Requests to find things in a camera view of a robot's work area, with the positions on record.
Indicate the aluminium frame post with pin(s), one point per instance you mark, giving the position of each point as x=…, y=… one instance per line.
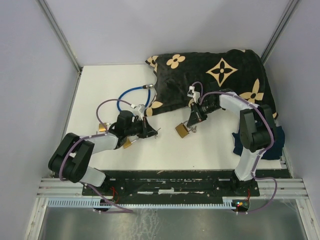
x=45, y=8
x=285, y=18

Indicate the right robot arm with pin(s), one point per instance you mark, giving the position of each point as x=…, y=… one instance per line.
x=257, y=129

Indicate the right aluminium frame post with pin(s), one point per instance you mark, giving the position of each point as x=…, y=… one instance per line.
x=285, y=18

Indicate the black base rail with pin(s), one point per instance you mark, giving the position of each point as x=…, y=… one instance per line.
x=209, y=183

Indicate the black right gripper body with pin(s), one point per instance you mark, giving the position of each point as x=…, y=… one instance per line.
x=200, y=110

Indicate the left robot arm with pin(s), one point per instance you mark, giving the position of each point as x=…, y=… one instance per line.
x=71, y=159

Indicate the dark blue cloth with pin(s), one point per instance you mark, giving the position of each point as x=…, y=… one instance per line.
x=274, y=153

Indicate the brass padlock with key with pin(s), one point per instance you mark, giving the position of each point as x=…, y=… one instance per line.
x=183, y=130

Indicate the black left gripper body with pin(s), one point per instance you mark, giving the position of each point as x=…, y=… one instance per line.
x=142, y=128

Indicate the left aluminium frame post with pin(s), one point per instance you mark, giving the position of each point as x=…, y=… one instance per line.
x=45, y=8

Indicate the large brass padlock with keys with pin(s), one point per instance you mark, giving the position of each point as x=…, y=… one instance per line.
x=128, y=143

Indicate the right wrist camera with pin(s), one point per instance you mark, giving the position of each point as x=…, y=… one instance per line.
x=192, y=93

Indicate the small brass padlock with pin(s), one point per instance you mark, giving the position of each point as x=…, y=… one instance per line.
x=103, y=127

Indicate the black floral patterned blanket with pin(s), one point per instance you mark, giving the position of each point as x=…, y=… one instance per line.
x=241, y=71

